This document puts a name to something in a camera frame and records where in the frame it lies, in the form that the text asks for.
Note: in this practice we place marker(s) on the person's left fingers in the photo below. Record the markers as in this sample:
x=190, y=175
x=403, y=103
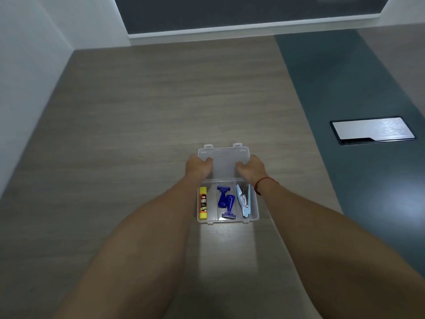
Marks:
x=207, y=161

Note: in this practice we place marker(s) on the person's left forearm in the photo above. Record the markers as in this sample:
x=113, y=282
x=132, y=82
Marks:
x=132, y=252

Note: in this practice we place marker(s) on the light blue stapler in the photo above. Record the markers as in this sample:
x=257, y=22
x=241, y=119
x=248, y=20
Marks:
x=244, y=200

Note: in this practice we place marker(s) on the person's left hand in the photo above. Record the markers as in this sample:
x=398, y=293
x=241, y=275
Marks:
x=196, y=168

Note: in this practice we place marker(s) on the person's right hand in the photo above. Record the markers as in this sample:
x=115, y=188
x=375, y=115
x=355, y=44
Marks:
x=253, y=169

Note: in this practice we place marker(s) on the yellow glue stick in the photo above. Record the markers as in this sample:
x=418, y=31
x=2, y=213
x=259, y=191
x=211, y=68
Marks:
x=203, y=202

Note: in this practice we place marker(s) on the clear plastic organizer box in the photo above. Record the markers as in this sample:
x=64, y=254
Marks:
x=225, y=182

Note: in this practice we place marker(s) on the person's right forearm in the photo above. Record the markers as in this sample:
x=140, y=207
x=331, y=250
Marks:
x=328, y=255

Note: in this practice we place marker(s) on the blue stamp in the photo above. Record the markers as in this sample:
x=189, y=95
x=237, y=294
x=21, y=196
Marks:
x=229, y=207
x=222, y=197

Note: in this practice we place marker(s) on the person's right fingers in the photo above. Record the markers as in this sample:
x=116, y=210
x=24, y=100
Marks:
x=241, y=165

